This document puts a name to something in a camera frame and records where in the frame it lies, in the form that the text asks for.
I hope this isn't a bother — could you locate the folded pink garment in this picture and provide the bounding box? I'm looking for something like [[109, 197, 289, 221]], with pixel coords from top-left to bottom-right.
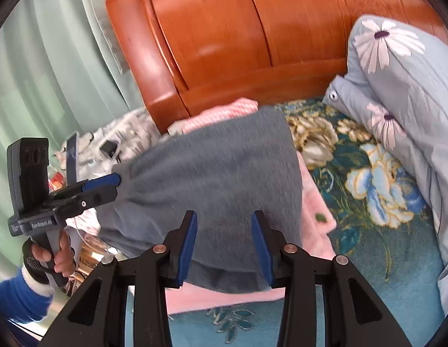
[[166, 116, 336, 315]]

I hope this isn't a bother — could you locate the green curtain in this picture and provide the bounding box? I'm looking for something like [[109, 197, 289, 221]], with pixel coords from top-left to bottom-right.
[[0, 0, 152, 286]]

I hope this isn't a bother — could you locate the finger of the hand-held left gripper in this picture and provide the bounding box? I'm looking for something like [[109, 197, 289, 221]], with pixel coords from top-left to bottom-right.
[[70, 172, 122, 196], [62, 187, 120, 220]]

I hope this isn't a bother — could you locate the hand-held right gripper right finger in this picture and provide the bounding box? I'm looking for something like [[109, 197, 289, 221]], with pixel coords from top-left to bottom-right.
[[251, 210, 412, 347]]

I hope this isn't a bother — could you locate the teal floral blanket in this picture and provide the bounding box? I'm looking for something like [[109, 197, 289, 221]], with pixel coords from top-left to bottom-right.
[[124, 96, 446, 347]]

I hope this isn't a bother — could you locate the orange wooden headboard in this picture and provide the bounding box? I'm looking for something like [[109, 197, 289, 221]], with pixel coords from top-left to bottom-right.
[[105, 0, 448, 134]]

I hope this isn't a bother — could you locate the person's left hand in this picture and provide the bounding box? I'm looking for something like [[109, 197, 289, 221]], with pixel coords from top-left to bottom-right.
[[31, 230, 76, 278]]

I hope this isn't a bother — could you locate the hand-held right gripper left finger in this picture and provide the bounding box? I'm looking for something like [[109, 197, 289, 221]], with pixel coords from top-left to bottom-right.
[[38, 210, 198, 347]]

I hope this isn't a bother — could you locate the pink checkered garment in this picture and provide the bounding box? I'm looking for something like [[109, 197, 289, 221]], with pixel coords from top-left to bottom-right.
[[182, 97, 261, 134]]

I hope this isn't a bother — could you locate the light blue floral quilt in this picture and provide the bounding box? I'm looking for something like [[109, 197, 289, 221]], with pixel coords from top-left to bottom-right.
[[322, 14, 448, 317]]

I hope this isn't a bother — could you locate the grey knit sweater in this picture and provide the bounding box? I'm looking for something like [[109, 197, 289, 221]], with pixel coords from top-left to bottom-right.
[[97, 106, 304, 294]]

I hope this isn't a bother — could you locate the black white printed cloth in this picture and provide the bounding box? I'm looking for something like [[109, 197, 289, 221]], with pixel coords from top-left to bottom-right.
[[52, 106, 163, 174]]

